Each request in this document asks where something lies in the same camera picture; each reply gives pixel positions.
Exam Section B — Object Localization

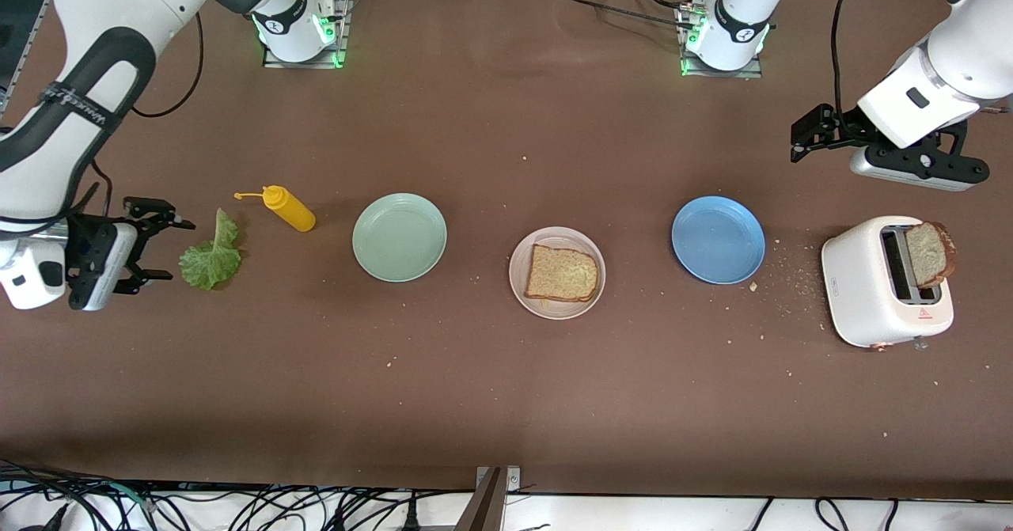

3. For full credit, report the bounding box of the yellow squeeze bottle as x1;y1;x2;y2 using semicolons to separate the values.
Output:
234;185;317;233

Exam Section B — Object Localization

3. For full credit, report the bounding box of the brown bread slice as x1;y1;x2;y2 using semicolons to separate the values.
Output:
905;221;958;290
525;244;599;303

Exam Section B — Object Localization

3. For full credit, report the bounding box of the blue plate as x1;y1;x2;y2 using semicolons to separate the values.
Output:
671;195;767;286

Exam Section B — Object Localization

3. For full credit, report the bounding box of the mint green plate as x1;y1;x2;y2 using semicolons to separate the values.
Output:
351;192;448;283

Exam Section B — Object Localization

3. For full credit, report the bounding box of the beige plate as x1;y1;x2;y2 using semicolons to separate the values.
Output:
508;226;607;320

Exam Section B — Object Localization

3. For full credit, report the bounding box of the green lettuce leaf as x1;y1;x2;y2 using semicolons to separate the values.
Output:
179;207;243;291

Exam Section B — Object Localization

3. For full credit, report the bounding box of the white toaster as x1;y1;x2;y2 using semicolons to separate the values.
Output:
821;215;954;351

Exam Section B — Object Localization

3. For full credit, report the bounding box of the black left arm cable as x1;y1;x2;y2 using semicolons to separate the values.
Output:
829;0;862;132

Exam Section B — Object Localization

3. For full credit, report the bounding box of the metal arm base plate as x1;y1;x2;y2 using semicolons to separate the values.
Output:
263;0;350;70
678;1;765;79

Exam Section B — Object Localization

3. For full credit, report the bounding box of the aluminium frame rail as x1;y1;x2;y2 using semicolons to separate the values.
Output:
0;0;60;114

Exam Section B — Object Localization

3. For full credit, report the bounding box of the black cable tangle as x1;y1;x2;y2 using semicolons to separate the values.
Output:
0;458;452;531

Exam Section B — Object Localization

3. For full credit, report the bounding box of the dark metal post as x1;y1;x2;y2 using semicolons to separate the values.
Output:
455;468;504;531

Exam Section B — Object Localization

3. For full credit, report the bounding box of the silver table edge bracket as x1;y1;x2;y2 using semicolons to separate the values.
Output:
475;466;522;494

